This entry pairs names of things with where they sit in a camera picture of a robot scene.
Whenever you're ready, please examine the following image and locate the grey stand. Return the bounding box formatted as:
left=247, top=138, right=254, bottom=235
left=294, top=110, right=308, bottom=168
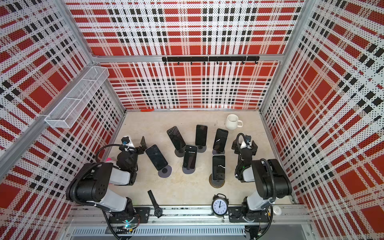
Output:
left=175, top=147, right=185, bottom=158
left=158, top=165, right=172, bottom=178
left=197, top=146, right=207, bottom=153

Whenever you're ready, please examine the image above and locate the grey stand back left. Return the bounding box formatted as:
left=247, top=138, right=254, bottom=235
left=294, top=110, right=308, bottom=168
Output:
left=175, top=147, right=185, bottom=158

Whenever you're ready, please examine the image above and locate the white wire mesh basket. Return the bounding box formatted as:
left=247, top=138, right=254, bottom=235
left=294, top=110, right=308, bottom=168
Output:
left=45, top=66, right=109, bottom=129

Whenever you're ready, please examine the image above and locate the purple phone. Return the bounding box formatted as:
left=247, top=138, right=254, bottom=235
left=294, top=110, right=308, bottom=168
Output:
left=183, top=145, right=198, bottom=169

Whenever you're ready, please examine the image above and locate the black wrist watch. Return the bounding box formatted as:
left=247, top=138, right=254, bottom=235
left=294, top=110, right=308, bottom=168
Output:
left=148, top=190, right=163, bottom=218

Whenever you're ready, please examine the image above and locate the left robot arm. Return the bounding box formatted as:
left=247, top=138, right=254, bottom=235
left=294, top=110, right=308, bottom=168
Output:
left=66, top=136, right=150, bottom=225

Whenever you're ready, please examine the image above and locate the pink white plush toy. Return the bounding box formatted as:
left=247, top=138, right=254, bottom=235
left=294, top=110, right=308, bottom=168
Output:
left=105, top=158, right=118, bottom=167

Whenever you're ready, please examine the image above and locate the black phone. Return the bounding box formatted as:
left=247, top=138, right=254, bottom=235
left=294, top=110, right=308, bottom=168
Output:
left=212, top=155, right=226, bottom=181
left=145, top=145, right=168, bottom=171
left=213, top=129, right=229, bottom=152
left=167, top=126, right=186, bottom=151

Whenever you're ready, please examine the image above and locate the green phone back centre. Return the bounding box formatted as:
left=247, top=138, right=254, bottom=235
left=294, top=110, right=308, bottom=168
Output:
left=195, top=125, right=208, bottom=147

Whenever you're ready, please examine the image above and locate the grey stand back centre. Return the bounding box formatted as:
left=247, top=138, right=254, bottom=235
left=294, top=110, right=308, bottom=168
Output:
left=197, top=146, right=207, bottom=153

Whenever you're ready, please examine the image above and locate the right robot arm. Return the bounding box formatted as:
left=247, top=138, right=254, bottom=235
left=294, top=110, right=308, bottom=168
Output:
left=229, top=133, right=292, bottom=223

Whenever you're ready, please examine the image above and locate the black hook rail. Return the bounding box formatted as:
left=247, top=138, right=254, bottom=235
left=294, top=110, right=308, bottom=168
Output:
left=162, top=56, right=260, bottom=64

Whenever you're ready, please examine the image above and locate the black alarm clock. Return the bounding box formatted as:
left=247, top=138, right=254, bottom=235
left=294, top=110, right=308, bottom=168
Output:
left=211, top=194, right=229, bottom=218

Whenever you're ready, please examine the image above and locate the grey stand far left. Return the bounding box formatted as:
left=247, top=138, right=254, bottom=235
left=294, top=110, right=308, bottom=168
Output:
left=158, top=165, right=172, bottom=178

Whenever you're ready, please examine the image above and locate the white ceramic mug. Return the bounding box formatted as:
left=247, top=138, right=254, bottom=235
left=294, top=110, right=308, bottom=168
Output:
left=225, top=114, right=244, bottom=130

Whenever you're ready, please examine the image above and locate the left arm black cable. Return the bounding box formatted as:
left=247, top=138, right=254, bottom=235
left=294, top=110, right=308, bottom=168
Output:
left=94, top=143, right=130, bottom=164

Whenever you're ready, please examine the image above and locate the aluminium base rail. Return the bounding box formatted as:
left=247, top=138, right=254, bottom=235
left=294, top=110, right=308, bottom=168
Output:
left=60, top=205, right=316, bottom=240

